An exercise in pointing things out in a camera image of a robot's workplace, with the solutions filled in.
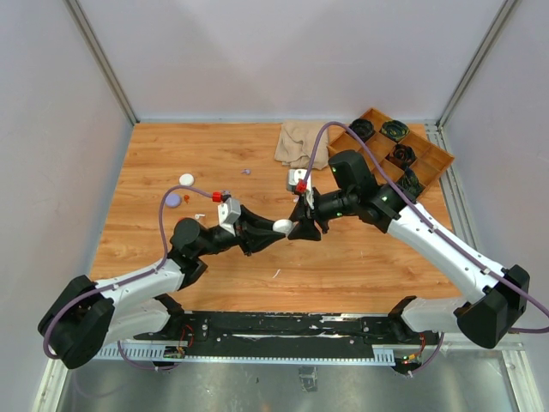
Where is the beige folded cloth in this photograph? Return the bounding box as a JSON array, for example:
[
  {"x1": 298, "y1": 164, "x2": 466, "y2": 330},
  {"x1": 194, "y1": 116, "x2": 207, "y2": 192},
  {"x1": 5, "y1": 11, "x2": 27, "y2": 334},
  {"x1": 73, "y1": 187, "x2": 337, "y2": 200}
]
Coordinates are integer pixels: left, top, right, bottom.
[{"x1": 274, "y1": 120, "x2": 323, "y2": 169}]

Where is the dark rolled sock bottom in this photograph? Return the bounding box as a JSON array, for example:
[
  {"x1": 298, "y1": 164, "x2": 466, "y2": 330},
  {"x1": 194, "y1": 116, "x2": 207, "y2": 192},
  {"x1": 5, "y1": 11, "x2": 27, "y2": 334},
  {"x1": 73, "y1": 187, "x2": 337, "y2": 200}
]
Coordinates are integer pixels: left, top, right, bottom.
[{"x1": 396, "y1": 167, "x2": 425, "y2": 198}]

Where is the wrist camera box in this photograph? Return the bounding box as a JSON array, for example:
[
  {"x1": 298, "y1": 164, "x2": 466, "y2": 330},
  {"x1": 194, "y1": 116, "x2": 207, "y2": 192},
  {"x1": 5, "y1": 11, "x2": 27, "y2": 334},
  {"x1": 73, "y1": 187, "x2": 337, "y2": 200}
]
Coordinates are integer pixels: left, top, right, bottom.
[
  {"x1": 287, "y1": 169, "x2": 314, "y2": 209},
  {"x1": 218, "y1": 197, "x2": 241, "y2": 236}
]

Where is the dark rolled sock top-left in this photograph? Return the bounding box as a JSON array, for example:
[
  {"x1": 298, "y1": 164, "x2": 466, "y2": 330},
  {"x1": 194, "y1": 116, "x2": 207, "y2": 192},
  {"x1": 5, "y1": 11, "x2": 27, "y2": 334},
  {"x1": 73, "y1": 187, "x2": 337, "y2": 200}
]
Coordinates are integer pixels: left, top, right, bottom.
[{"x1": 349, "y1": 118, "x2": 376, "y2": 142}]

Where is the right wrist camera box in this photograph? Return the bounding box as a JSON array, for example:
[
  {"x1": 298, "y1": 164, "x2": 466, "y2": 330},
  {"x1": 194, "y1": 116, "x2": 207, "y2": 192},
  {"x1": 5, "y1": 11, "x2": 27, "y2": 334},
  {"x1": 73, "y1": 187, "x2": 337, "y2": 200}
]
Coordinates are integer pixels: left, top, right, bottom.
[{"x1": 287, "y1": 169, "x2": 314, "y2": 209}]

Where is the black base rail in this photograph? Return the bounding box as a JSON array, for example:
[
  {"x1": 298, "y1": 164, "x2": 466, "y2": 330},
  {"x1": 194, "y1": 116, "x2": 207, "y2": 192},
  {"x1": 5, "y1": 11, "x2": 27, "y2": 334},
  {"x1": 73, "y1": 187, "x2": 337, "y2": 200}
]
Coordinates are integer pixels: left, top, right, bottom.
[{"x1": 134, "y1": 312, "x2": 437, "y2": 361}]

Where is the purple round case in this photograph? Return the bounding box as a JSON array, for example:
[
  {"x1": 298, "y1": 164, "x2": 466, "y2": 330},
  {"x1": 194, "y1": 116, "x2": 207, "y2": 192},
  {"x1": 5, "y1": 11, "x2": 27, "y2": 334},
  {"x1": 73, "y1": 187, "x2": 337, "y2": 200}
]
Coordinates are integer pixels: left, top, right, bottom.
[{"x1": 165, "y1": 192, "x2": 182, "y2": 209}]

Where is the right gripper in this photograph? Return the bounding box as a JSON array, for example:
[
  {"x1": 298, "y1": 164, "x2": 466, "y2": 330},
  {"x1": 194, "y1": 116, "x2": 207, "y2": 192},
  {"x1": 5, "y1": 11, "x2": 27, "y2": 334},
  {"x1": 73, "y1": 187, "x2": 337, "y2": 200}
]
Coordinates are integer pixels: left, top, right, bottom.
[{"x1": 287, "y1": 186, "x2": 357, "y2": 241}]

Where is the wooden compartment tray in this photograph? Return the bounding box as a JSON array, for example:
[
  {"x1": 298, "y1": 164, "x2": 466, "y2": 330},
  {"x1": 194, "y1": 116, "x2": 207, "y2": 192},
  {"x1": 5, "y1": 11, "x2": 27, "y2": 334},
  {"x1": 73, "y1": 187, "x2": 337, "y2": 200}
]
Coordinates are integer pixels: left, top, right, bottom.
[{"x1": 328, "y1": 108, "x2": 454, "y2": 207}]

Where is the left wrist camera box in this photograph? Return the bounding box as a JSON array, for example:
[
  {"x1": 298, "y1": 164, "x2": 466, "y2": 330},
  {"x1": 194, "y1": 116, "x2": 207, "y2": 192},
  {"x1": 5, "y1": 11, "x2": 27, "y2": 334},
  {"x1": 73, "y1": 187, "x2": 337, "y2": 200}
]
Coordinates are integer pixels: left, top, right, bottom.
[{"x1": 218, "y1": 197, "x2": 241, "y2": 236}]

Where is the dark rolled sock middle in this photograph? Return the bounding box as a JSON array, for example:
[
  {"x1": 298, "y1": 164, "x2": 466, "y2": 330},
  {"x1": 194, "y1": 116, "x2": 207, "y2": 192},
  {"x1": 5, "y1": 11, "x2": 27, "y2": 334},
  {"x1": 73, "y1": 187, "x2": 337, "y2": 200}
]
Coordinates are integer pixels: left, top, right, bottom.
[{"x1": 385, "y1": 143, "x2": 417, "y2": 170}]

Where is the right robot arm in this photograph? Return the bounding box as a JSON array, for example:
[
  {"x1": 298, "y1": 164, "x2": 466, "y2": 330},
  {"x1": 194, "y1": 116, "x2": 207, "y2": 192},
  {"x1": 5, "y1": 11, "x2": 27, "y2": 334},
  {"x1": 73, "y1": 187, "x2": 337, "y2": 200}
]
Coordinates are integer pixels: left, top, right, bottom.
[{"x1": 287, "y1": 150, "x2": 530, "y2": 348}]

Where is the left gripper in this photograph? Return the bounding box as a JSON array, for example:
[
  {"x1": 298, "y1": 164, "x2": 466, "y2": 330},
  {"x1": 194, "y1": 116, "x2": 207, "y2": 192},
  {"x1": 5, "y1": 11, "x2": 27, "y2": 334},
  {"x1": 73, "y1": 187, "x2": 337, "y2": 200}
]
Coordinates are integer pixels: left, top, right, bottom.
[{"x1": 196, "y1": 205, "x2": 287, "y2": 258}]

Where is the dark rolled sock top-right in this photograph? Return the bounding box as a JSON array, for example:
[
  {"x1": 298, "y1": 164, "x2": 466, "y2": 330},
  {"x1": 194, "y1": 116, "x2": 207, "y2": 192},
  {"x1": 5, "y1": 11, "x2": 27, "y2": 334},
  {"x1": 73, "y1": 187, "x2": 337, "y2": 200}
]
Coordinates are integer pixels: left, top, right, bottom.
[{"x1": 380, "y1": 119, "x2": 409, "y2": 143}]

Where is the white round case far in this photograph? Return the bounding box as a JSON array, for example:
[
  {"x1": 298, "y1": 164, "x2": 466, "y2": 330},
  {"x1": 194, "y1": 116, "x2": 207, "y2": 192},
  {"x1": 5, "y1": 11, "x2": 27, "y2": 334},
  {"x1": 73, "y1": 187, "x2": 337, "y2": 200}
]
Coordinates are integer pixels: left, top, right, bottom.
[{"x1": 178, "y1": 173, "x2": 196, "y2": 186}]

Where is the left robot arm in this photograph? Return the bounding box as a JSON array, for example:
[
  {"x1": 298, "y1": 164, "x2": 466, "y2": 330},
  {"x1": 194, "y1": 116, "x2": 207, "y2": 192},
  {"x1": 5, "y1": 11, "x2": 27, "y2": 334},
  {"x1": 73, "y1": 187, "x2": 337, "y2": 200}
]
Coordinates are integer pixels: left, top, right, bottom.
[{"x1": 38, "y1": 203, "x2": 293, "y2": 369}]

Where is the white earbud charging case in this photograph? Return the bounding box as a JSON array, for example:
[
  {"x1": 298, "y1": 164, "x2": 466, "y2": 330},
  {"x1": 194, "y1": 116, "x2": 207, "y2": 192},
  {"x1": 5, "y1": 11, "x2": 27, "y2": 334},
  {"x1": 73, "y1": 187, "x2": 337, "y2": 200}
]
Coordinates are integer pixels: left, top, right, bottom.
[{"x1": 272, "y1": 219, "x2": 294, "y2": 236}]

